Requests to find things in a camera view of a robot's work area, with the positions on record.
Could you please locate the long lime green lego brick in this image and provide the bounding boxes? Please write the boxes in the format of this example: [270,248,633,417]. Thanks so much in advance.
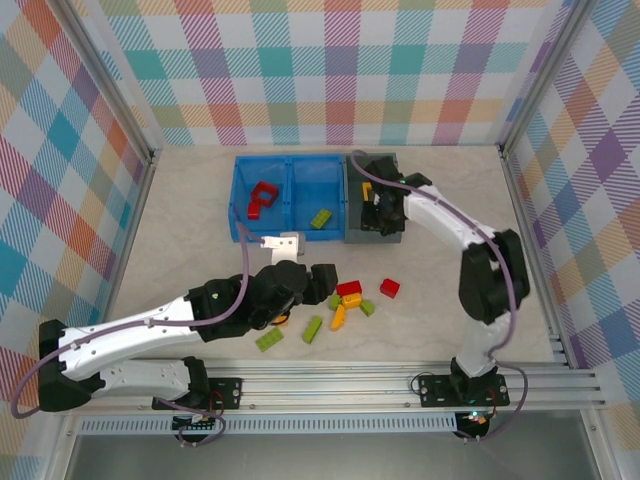
[254,328,286,354]
[300,315,325,346]

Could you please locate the red lego window frame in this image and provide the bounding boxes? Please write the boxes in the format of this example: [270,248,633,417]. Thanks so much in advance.
[249,181,279,209]

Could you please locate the grey plastic bin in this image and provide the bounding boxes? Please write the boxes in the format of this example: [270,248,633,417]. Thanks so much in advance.
[343,151,407,246]

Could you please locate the blue plastic bin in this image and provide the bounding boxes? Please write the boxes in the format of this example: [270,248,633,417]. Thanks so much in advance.
[288,154,349,244]
[227,155,294,244]

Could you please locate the small circuit board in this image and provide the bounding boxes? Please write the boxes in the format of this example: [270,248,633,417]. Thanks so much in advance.
[172,413,224,434]
[455,409,490,440]

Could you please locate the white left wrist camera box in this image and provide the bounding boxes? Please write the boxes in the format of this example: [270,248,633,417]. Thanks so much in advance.
[259,231,307,265]

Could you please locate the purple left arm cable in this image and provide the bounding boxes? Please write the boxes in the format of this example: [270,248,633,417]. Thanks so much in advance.
[10,222,266,420]

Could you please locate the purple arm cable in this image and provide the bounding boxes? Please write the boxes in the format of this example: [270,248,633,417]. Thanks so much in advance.
[349,149,530,444]
[10,222,266,420]

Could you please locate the wide aluminium base rail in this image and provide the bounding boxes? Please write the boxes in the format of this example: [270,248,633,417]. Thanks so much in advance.
[204,360,609,414]

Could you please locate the white slotted cable duct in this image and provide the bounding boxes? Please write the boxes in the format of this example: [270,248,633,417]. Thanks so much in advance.
[78,415,460,437]

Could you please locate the aluminium side rail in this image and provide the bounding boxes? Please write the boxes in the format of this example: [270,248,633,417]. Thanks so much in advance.
[97,149,159,326]
[497,143,574,369]

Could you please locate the aluminium frame post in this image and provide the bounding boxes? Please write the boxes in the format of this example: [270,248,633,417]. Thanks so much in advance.
[493,0,597,156]
[47,0,162,166]

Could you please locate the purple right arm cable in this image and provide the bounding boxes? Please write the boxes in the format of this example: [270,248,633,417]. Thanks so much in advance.
[349,149,530,444]

